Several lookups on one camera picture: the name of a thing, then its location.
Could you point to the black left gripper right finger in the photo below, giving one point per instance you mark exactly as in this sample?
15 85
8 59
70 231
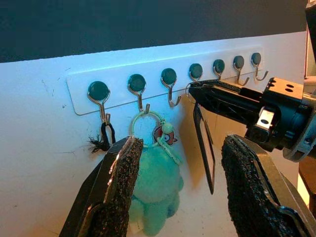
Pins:
247 190

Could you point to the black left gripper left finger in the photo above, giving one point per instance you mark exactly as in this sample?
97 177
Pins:
118 187

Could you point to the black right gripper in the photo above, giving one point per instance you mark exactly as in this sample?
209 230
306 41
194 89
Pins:
281 116

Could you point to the black key tag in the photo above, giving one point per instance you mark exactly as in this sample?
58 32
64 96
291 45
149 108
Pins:
201 138

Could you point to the silver hook with dark head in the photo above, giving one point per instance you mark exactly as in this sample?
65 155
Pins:
137 82
98 90
256 58
169 75
238 61
218 66
195 69

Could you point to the red fox charm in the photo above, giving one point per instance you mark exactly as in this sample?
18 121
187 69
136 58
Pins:
169 138

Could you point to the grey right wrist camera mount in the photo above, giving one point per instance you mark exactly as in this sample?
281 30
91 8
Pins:
304 148

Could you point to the white hook rail plate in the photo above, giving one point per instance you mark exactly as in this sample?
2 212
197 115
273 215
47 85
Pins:
153 61

